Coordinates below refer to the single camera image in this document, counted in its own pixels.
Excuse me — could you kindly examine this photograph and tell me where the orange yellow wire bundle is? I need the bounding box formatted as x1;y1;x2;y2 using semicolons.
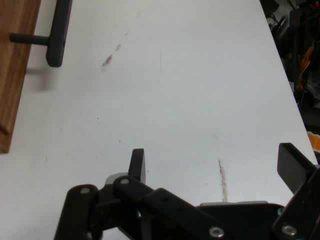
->
297;43;315;92

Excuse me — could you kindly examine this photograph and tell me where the orange white object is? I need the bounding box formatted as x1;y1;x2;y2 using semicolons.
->
306;131;320;151

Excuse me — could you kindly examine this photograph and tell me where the black drawer handle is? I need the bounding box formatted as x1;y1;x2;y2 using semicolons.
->
9;0;73;68

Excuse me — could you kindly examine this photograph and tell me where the wooden drawer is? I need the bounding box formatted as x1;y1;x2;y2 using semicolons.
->
0;0;42;154

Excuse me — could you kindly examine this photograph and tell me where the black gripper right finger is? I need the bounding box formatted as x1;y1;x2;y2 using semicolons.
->
272;142;320;240

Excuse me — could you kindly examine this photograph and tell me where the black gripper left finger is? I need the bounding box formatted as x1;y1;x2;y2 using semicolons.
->
53;148;226;240

